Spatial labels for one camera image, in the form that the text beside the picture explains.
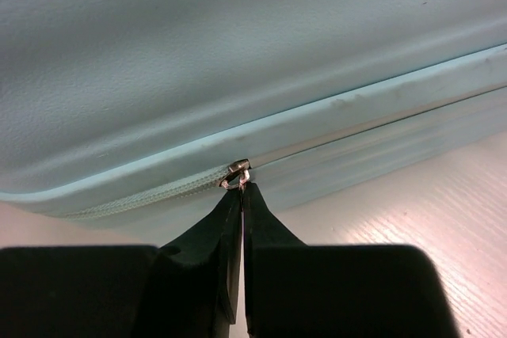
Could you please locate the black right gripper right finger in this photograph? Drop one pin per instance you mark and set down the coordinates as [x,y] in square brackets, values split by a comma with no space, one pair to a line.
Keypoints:
[293,289]

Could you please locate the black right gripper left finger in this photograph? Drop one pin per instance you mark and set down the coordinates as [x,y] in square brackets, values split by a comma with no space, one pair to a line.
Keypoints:
[186,288]

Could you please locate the light blue hard-shell suitcase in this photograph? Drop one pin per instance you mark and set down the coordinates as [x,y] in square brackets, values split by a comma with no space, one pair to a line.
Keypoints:
[110,103]

